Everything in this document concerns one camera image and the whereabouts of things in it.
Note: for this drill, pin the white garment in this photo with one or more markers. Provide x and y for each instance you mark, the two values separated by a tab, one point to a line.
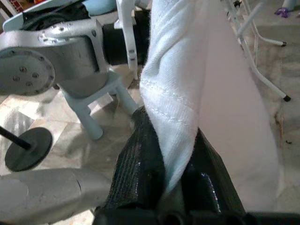
187	70

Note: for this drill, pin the light blue pillow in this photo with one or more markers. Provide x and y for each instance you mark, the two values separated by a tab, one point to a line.
100	5

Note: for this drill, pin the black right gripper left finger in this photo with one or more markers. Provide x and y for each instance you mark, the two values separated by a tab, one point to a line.
138	168

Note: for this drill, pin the black round stand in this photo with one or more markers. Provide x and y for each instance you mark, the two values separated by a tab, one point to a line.
28	150

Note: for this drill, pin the small purple toy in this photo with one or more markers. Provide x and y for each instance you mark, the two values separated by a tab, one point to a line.
282	11

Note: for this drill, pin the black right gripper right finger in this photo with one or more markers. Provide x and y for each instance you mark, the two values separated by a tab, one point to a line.
211	182

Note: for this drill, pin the light blue child chair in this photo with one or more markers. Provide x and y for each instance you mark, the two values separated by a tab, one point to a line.
93	112

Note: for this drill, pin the silver right robot leg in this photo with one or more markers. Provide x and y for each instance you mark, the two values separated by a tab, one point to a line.
47	197

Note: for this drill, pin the light grey folding table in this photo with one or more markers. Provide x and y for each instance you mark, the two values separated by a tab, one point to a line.
269	82

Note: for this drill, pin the black garment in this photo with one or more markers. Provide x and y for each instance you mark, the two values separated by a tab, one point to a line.
58	16

